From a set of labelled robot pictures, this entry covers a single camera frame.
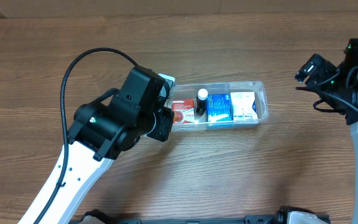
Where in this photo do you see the red Panadol box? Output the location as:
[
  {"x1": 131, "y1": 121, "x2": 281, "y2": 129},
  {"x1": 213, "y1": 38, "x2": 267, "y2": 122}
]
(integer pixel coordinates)
[{"x1": 172, "y1": 98, "x2": 195, "y2": 123}]

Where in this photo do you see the dark bottle white cap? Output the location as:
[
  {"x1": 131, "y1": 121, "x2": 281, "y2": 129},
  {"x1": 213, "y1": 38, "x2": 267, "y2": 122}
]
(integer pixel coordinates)
[{"x1": 196, "y1": 88, "x2": 208, "y2": 116}]

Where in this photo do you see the blue VapoDrops box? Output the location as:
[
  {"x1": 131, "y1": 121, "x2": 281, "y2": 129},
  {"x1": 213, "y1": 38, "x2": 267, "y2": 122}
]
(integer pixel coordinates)
[{"x1": 206, "y1": 94, "x2": 232, "y2": 123}]

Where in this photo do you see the white medicine box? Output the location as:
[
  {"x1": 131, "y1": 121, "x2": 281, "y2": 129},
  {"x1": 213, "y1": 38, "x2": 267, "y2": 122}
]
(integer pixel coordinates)
[{"x1": 231, "y1": 92, "x2": 258, "y2": 121}]

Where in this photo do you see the orange vitamin tube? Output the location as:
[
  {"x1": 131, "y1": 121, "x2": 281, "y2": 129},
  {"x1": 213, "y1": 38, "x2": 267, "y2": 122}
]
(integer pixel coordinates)
[{"x1": 173, "y1": 111, "x2": 183, "y2": 123}]

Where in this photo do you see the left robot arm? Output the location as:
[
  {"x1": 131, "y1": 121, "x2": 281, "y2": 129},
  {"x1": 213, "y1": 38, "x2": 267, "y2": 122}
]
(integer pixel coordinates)
[{"x1": 19, "y1": 121, "x2": 119, "y2": 224}]

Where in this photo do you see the clear plastic container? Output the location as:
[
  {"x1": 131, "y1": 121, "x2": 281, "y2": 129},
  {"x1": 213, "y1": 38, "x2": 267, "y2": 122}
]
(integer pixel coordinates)
[{"x1": 167, "y1": 81, "x2": 269, "y2": 131}]

